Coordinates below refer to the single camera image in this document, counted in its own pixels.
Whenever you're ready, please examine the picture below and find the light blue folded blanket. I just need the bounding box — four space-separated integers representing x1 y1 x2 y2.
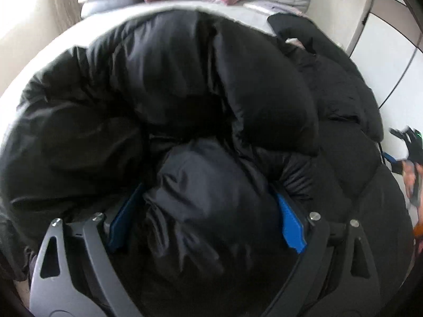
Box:
81 0 143 18

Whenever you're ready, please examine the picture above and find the black puffer jacket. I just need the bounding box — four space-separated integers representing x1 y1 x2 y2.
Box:
0 8 415 317

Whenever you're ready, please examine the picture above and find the white wardrobe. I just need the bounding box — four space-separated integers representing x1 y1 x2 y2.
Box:
350 0 423 166

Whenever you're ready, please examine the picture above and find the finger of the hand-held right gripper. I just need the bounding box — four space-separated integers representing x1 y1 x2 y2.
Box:
381 152 402 174
389 126 412 145

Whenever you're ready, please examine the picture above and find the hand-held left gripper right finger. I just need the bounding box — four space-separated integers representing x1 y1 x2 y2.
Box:
261 184 381 317

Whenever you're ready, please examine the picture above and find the person's right hand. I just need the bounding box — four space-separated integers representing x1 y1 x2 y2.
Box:
405 160 423 203

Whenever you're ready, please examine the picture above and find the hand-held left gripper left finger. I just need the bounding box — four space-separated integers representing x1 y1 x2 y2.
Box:
29 183 148 317

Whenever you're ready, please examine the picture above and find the beige curtain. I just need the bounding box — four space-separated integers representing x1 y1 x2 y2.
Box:
49 0 87 31

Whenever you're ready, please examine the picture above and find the small black garment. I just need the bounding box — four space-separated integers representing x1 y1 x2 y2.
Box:
268 13 384 141

